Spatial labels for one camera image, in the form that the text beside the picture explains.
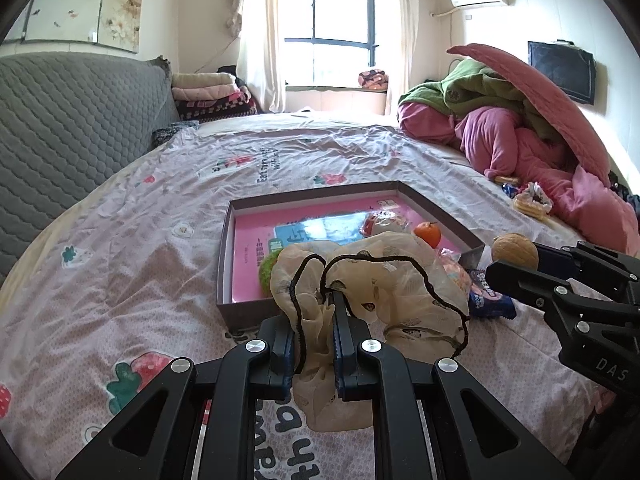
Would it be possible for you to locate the green blanket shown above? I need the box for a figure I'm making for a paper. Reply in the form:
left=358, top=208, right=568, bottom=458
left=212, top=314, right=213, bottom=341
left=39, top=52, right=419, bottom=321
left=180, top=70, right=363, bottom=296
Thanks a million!
left=398, top=57, right=561, bottom=141

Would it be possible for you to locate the pink folded blanket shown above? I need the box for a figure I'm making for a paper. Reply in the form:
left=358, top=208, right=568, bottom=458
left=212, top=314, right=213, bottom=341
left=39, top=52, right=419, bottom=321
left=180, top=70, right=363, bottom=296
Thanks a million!
left=172, top=85, right=244, bottom=103

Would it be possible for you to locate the brown walnut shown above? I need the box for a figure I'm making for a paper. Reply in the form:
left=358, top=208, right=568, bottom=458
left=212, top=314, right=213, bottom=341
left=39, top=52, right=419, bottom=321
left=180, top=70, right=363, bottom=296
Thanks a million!
left=491, top=232, right=540, bottom=273

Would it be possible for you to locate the floral cushion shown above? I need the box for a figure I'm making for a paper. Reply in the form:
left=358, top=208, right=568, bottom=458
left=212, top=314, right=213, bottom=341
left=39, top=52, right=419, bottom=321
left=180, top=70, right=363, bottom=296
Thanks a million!
left=357, top=67, right=390, bottom=92

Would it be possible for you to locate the pink quilt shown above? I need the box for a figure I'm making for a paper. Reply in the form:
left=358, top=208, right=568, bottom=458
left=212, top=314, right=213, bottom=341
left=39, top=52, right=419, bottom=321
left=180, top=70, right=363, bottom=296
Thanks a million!
left=397, top=101, right=640, bottom=256

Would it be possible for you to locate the beige folded blanket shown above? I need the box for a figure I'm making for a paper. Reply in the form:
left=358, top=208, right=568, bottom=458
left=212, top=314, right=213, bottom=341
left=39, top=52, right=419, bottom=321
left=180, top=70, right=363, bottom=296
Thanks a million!
left=172, top=72, right=236, bottom=90

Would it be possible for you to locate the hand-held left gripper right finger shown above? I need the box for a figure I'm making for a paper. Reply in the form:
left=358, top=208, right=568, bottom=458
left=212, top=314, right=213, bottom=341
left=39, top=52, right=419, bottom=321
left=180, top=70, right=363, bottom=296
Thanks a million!
left=327, top=290, right=576, bottom=480

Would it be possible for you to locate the pastel candy packet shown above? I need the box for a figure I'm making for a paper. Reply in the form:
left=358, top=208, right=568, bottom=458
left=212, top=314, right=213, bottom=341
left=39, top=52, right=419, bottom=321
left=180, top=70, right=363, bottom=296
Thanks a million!
left=435, top=247, right=473, bottom=306

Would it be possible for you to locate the floral wall painting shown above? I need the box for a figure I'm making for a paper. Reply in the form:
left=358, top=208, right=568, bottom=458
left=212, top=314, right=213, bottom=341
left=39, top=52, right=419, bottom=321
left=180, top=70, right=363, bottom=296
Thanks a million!
left=20, top=0, right=146, bottom=54

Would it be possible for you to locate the green hair scrunchie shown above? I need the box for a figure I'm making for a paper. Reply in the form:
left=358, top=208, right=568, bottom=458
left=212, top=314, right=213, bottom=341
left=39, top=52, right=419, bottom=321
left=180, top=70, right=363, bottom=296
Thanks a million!
left=257, top=250, right=284, bottom=294

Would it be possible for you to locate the blue cookie packet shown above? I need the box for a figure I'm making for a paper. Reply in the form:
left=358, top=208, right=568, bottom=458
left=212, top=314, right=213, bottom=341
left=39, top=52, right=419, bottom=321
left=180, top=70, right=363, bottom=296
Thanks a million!
left=467, top=267, right=517, bottom=321

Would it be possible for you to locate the orange mandarin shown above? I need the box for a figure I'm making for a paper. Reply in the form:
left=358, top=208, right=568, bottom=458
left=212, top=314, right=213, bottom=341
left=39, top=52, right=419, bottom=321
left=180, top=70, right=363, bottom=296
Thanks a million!
left=413, top=221, right=442, bottom=249

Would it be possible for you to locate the beige mesh cloth black trim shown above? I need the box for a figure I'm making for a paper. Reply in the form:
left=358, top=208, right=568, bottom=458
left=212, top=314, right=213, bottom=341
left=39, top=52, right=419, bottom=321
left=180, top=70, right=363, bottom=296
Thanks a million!
left=270, top=232, right=471, bottom=433

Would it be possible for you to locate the colourful hair scrunchie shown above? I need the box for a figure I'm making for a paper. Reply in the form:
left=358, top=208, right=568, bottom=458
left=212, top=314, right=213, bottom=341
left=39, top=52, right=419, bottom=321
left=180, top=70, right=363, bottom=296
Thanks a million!
left=520, top=181, right=554, bottom=211

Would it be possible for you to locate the pink book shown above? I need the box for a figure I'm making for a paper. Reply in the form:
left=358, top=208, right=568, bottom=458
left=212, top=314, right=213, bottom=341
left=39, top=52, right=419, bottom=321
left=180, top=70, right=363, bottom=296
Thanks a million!
left=231, top=195, right=463, bottom=303

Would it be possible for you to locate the grey quilted headboard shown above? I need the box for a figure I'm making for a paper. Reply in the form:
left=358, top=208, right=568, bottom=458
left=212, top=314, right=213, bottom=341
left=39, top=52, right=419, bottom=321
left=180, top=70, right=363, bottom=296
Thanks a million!
left=0, top=52, right=181, bottom=286

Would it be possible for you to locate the dark framed window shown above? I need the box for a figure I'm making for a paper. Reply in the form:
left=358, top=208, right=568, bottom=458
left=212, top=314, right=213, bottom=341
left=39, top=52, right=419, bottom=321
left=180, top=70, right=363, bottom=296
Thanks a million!
left=284, top=0, right=378, bottom=89

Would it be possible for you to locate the floral bed sheet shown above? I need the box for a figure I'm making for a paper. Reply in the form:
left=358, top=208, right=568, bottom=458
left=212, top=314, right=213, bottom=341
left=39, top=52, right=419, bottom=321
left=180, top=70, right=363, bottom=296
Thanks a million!
left=0, top=110, right=640, bottom=480

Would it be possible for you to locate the dark checkered folded blanket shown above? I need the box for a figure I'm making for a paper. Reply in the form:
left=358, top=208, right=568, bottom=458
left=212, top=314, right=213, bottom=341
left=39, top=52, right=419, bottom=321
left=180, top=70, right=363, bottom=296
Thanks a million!
left=174, top=91, right=259, bottom=124

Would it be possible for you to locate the cream curtain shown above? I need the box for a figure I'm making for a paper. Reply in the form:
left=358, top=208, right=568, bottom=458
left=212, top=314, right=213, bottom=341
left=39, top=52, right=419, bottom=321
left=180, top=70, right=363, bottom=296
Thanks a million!
left=385, top=0, right=427, bottom=116
left=235, top=0, right=288, bottom=113

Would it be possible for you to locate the red snack packet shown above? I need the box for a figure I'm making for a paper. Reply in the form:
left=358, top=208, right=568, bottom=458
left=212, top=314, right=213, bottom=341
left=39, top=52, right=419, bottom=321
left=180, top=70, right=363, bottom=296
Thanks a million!
left=362, top=210, right=413, bottom=237

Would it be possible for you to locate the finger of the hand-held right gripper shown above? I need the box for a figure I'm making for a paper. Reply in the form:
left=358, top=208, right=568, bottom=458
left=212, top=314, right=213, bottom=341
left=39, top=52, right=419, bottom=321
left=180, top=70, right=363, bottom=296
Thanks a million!
left=530, top=241, right=640, bottom=306
left=485, top=259, right=623, bottom=313

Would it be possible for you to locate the grey cardboard box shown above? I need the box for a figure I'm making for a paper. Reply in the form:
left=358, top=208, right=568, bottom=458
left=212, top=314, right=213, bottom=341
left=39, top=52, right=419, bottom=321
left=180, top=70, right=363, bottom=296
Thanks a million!
left=216, top=180, right=486, bottom=333

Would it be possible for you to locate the black wall television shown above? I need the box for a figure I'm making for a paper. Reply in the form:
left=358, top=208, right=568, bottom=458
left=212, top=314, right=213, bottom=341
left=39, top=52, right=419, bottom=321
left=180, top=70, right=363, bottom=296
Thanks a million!
left=527, top=40, right=598, bottom=106

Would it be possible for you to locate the dark patterned cloth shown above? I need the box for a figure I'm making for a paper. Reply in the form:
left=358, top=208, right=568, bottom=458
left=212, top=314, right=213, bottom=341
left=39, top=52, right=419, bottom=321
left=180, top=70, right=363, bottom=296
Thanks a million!
left=151, top=122, right=201, bottom=150

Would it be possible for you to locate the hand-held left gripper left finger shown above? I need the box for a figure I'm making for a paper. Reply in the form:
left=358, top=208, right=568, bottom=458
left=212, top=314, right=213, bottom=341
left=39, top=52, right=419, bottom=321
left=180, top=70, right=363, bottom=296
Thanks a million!
left=55, top=315, right=296, bottom=480

